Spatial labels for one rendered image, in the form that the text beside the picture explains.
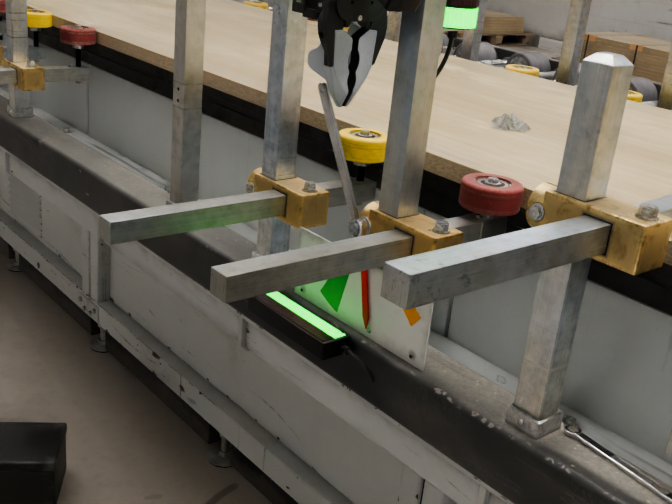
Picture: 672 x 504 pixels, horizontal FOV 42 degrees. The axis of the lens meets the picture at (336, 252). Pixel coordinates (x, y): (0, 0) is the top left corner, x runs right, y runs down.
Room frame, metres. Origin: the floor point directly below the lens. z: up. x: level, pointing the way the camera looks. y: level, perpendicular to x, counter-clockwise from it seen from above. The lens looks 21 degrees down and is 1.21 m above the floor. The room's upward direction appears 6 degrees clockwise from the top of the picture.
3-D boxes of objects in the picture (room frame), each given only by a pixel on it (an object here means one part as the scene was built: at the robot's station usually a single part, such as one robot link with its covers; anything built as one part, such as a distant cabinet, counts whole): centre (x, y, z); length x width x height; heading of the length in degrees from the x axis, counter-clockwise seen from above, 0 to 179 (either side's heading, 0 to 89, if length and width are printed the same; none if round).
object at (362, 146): (1.26, -0.02, 0.85); 0.08 x 0.08 x 0.11
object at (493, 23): (9.61, -0.68, 0.23); 2.41 x 0.77 x 0.17; 130
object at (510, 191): (1.08, -0.19, 0.85); 0.08 x 0.08 x 0.11
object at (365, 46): (1.03, 0.01, 1.05); 0.06 x 0.03 x 0.09; 42
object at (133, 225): (1.13, 0.12, 0.82); 0.44 x 0.03 x 0.04; 132
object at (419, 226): (1.01, -0.09, 0.85); 0.14 x 0.06 x 0.05; 42
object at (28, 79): (1.94, 0.75, 0.80); 0.14 x 0.06 x 0.05; 42
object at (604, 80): (0.84, -0.24, 0.87); 0.04 x 0.04 x 0.48; 42
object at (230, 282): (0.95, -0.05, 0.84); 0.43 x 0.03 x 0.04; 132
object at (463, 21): (1.06, -0.11, 1.11); 0.06 x 0.06 x 0.02
